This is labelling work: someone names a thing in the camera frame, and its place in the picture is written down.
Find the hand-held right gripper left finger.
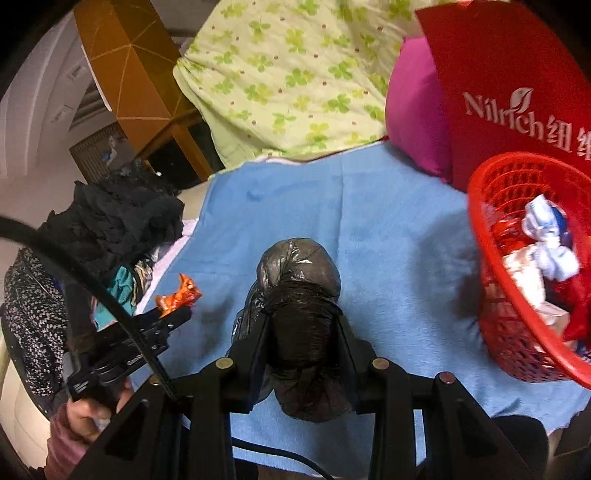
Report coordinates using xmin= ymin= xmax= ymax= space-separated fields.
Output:
xmin=69 ymin=307 xmax=278 ymax=480

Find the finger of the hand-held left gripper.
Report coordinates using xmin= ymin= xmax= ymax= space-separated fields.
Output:
xmin=143 ymin=325 xmax=181 ymax=357
xmin=134 ymin=305 xmax=192 ymax=330

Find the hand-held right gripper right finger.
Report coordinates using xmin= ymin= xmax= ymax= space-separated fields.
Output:
xmin=335 ymin=311 xmax=532 ymax=480

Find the orange foil wrapper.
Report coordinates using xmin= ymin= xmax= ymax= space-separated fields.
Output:
xmin=154 ymin=273 xmax=204 ymax=319

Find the black plastic bag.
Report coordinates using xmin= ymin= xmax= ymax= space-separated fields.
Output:
xmin=228 ymin=237 xmax=356 ymax=423

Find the red plastic mesh basket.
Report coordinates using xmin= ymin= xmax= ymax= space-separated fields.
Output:
xmin=466 ymin=152 xmax=591 ymax=384

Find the person's left forearm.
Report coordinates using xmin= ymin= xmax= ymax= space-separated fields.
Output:
xmin=46 ymin=411 xmax=100 ymax=480

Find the person's left hand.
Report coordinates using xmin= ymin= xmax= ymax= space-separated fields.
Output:
xmin=67 ymin=376 xmax=134 ymax=435

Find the teal cloth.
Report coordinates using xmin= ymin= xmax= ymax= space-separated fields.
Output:
xmin=92 ymin=265 xmax=139 ymax=324

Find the black white spotted cloth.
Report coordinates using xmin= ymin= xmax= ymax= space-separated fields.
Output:
xmin=0 ymin=247 xmax=70 ymax=411

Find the cream leather sofa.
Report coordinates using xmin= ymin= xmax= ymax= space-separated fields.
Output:
xmin=0 ymin=355 xmax=51 ymax=444

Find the black lace cloth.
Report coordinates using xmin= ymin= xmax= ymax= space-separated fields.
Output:
xmin=39 ymin=159 xmax=185 ymax=278

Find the blue towel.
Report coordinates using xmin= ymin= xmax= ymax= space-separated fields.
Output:
xmin=134 ymin=141 xmax=591 ymax=476

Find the brown patterned panel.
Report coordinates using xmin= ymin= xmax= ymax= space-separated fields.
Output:
xmin=69 ymin=122 xmax=139 ymax=183

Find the white crumpled paper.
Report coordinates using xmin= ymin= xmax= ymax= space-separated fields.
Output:
xmin=501 ymin=249 xmax=546 ymax=306

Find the blue white foil wrapper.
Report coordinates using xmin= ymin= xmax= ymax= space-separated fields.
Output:
xmin=522 ymin=194 xmax=580 ymax=282

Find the white panelled door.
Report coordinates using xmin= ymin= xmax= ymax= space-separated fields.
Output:
xmin=0 ymin=18 xmax=116 ymax=185

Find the orange wooden cabinet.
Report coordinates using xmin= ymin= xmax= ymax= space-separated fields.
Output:
xmin=74 ymin=0 xmax=227 ymax=178

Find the magenta cushion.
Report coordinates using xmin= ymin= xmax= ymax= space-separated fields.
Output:
xmin=385 ymin=37 xmax=455 ymax=183

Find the green clover print blanket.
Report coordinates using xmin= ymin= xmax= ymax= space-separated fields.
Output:
xmin=173 ymin=0 xmax=439 ymax=162

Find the red paper gift bag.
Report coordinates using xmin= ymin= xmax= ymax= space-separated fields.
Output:
xmin=416 ymin=0 xmax=591 ymax=195

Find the thin black cable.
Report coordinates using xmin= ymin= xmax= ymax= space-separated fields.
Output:
xmin=231 ymin=440 xmax=338 ymax=480

